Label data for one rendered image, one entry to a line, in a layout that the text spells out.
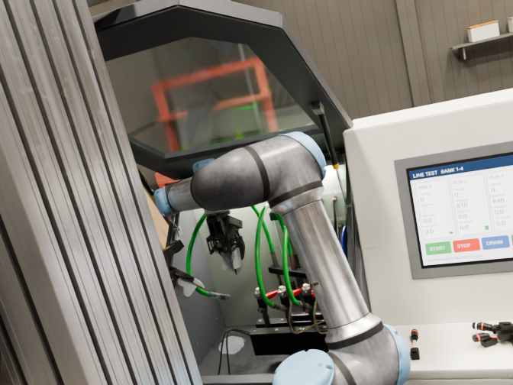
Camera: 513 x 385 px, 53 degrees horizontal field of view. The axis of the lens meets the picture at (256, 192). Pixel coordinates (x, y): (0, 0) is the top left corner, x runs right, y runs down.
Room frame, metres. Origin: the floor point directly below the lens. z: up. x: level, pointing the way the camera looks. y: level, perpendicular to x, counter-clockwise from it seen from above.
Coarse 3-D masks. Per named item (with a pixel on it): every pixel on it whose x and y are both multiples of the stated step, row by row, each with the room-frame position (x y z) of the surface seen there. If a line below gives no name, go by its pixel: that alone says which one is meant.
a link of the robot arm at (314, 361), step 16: (304, 352) 0.87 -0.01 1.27; (320, 352) 0.85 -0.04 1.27; (288, 368) 0.84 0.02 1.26; (304, 368) 0.83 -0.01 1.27; (320, 368) 0.81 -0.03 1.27; (336, 368) 0.83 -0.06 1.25; (272, 384) 0.83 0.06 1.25; (288, 384) 0.80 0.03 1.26; (304, 384) 0.78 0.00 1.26; (320, 384) 0.78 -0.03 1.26; (336, 384) 0.80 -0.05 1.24; (352, 384) 0.81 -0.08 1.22
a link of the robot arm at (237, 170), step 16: (224, 160) 0.97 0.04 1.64; (240, 160) 0.96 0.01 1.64; (192, 176) 1.04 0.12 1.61; (208, 176) 0.97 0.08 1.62; (224, 176) 0.95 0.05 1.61; (240, 176) 0.94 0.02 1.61; (256, 176) 0.94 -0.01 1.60; (160, 192) 1.30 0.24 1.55; (176, 192) 1.19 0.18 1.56; (192, 192) 1.02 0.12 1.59; (208, 192) 0.97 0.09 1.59; (224, 192) 0.95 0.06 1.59; (240, 192) 0.94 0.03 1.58; (256, 192) 0.95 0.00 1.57; (160, 208) 1.30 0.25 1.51; (176, 208) 1.25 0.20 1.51; (192, 208) 1.15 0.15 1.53; (208, 208) 1.00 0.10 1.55; (224, 208) 0.98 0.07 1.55; (240, 208) 0.98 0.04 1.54
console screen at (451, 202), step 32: (416, 160) 1.43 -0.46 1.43; (448, 160) 1.39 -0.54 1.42; (480, 160) 1.36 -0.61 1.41; (512, 160) 1.33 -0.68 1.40; (416, 192) 1.41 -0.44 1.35; (448, 192) 1.38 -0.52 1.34; (480, 192) 1.35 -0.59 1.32; (512, 192) 1.31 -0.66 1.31; (416, 224) 1.40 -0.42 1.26; (448, 224) 1.36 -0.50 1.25; (480, 224) 1.33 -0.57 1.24; (512, 224) 1.30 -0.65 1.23; (416, 256) 1.38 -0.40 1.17; (448, 256) 1.35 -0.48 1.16; (480, 256) 1.32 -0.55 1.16; (512, 256) 1.29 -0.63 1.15
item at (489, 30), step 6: (480, 24) 8.99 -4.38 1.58; (486, 24) 8.97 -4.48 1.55; (492, 24) 8.94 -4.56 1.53; (468, 30) 9.28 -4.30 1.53; (474, 30) 9.03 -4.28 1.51; (480, 30) 9.00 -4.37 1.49; (486, 30) 8.97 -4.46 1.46; (492, 30) 8.94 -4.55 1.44; (498, 30) 8.92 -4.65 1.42; (474, 36) 9.03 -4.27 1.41; (480, 36) 9.00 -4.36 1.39; (486, 36) 8.97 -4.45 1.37; (492, 36) 8.95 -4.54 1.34
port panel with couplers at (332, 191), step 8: (328, 184) 1.74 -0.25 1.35; (336, 184) 1.73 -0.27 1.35; (344, 184) 1.72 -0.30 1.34; (328, 192) 1.74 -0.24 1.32; (336, 192) 1.73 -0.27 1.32; (344, 192) 1.72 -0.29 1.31; (328, 200) 1.74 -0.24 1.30; (336, 200) 1.71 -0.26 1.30; (328, 208) 1.75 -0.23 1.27; (336, 208) 1.74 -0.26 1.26; (344, 208) 1.72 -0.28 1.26; (328, 216) 1.75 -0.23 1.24; (336, 216) 1.74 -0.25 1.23; (344, 216) 1.73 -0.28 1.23; (344, 224) 1.73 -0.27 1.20
